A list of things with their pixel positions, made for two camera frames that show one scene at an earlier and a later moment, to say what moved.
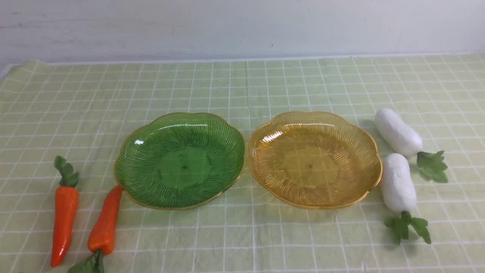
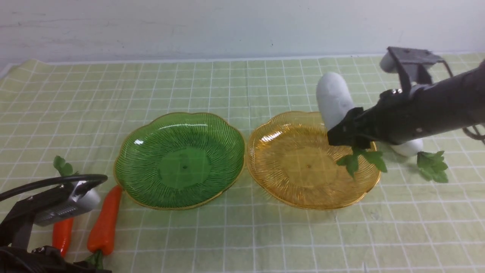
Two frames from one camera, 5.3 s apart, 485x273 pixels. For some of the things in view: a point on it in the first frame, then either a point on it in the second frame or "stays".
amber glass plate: x=315 y=159 stays
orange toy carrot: x=101 y=235 stays
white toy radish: x=399 y=195 to x=334 y=97
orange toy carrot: x=67 y=204 stays
